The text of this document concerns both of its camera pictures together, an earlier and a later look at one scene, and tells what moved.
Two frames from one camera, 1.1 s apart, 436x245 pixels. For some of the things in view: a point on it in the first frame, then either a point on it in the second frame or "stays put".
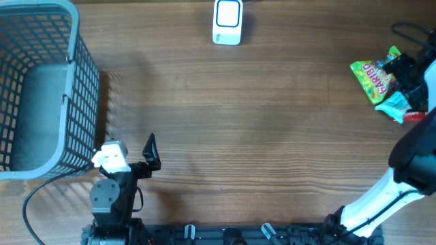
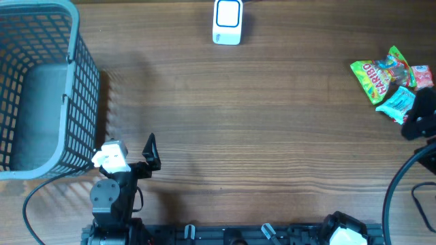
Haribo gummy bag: x=373 y=77 stays put
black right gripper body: x=412 y=84 -> x=430 y=130
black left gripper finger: x=151 y=153 stays put
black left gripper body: x=139 y=170 stays put
